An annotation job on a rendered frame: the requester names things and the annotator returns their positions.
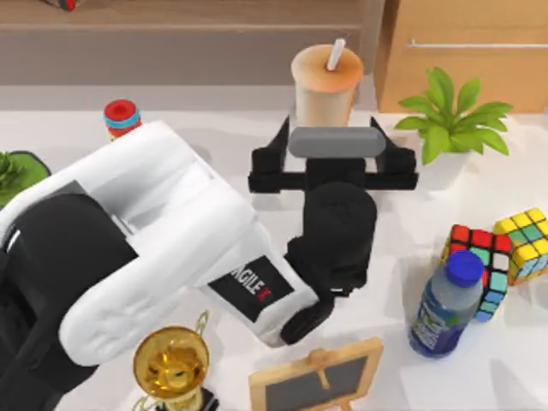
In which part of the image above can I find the pale grey rounded box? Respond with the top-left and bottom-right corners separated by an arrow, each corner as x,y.
287,126 -> 385,159

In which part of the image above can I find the green plant in white pot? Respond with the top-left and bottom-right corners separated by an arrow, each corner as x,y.
392,67 -> 515,190

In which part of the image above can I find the milk tea cup with straw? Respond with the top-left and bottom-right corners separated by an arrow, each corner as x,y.
290,38 -> 366,128

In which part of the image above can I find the wooden cupboard door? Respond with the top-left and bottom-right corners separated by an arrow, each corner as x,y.
375,0 -> 548,115

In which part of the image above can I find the black-edged puzzle cube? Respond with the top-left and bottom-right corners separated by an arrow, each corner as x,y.
442,223 -> 513,323

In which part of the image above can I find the wooden open shelf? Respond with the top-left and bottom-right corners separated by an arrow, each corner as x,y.
0,0 -> 389,88

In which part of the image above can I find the yellow-edged puzzle cube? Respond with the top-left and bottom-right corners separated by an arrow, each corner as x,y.
492,207 -> 548,288

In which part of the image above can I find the stack of coloured rings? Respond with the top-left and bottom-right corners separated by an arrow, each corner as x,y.
103,99 -> 144,143

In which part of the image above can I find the clear bottle with blue cap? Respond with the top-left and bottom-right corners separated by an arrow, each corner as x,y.
407,249 -> 486,359

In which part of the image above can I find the wooden framed blackboard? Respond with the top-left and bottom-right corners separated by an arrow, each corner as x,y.
248,336 -> 384,411

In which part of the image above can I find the gold trophy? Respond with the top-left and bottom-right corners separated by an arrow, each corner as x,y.
131,309 -> 220,411

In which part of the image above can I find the red object on shelf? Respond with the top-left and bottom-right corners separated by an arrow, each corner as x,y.
44,0 -> 86,12

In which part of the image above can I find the long metal handle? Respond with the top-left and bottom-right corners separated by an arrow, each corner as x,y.
405,39 -> 548,50

